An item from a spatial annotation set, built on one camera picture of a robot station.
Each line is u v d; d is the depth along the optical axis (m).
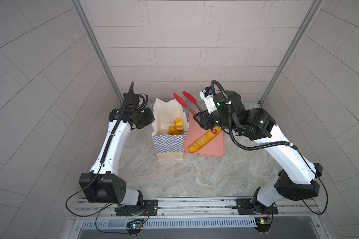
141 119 0.64
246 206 0.72
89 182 0.38
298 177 0.39
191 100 0.64
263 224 0.68
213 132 0.55
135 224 0.64
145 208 0.70
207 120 0.51
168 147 0.77
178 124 0.93
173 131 0.90
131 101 0.57
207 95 0.50
